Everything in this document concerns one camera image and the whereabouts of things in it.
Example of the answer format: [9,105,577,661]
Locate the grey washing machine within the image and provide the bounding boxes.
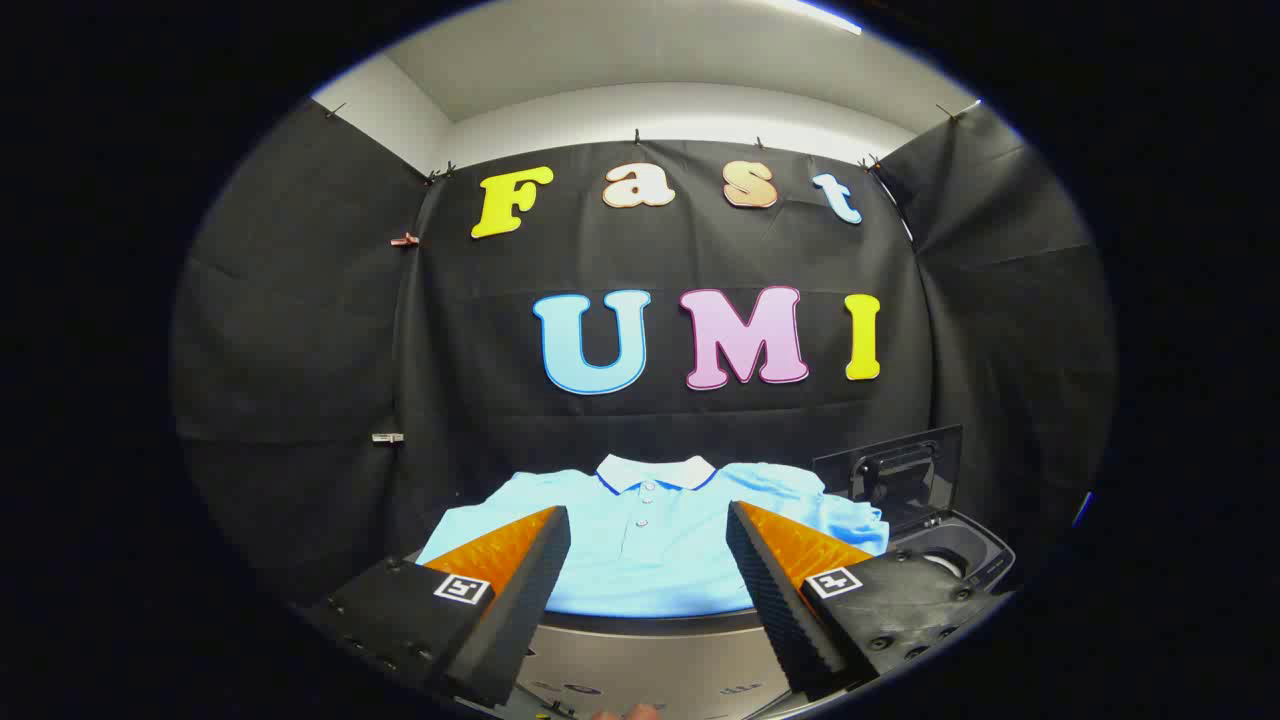
[888,508,1017,598]

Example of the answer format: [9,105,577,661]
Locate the light blue polo shirt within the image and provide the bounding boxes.
[415,453,891,618]

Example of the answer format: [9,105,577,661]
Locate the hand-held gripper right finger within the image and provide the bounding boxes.
[726,500,1006,700]

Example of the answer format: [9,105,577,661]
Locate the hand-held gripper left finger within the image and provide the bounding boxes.
[298,505,572,708]

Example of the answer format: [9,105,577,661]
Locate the dark glass washing machine lid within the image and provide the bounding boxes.
[813,425,964,533]

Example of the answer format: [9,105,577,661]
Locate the black backdrop cloth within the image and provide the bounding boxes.
[170,95,1116,611]

